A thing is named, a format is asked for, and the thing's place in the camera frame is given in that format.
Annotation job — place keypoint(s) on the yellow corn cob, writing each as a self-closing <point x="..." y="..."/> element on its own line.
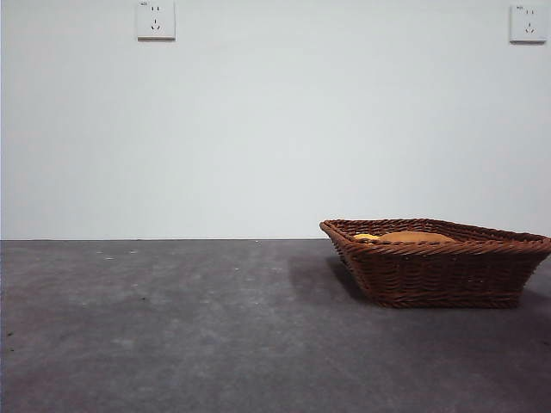
<point x="366" y="237"/>

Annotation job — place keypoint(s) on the brown potato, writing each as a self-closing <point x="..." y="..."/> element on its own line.
<point x="417" y="237"/>

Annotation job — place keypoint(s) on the brown wicker basket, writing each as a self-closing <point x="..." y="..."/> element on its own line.
<point x="439" y="275"/>

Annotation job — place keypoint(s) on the white wall socket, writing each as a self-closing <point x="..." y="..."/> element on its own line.
<point x="156" y="20"/>
<point x="525" y="23"/>

